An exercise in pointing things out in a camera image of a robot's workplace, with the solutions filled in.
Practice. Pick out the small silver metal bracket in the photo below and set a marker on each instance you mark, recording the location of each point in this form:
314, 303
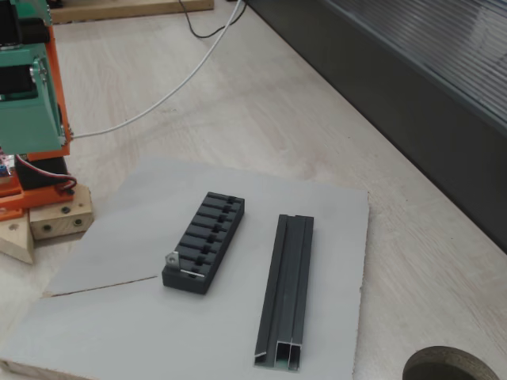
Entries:
173, 260

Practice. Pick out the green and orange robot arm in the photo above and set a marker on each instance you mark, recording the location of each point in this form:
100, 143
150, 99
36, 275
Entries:
20, 118

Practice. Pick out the black slotted holder block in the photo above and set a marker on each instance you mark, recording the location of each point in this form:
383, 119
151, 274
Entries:
206, 237

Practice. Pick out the black aluminium profile bar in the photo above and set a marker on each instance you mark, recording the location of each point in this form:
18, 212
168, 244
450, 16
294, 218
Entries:
287, 277

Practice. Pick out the grey work mat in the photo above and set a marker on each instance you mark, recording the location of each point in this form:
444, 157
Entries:
119, 324

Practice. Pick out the wooden base block with screws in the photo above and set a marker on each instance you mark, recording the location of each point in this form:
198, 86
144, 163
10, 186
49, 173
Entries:
59, 221

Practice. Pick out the pale wooden base plank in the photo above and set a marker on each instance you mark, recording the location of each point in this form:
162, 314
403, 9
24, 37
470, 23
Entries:
16, 241

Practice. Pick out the red controller circuit board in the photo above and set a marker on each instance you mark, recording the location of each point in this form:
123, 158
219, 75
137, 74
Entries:
4, 166

